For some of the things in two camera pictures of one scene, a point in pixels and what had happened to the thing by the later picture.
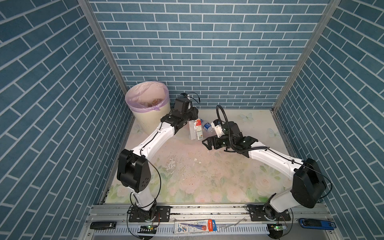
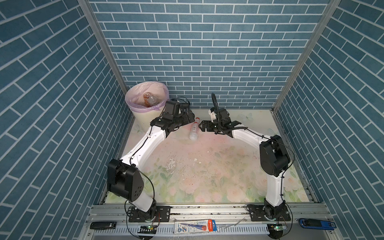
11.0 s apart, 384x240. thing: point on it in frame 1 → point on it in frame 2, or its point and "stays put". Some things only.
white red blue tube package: (197, 226) stays put
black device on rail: (100, 225) stays put
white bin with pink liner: (148, 101) stays put
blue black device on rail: (318, 224) stays put
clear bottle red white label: (195, 131) → (150, 100)
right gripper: (215, 145) → (208, 123)
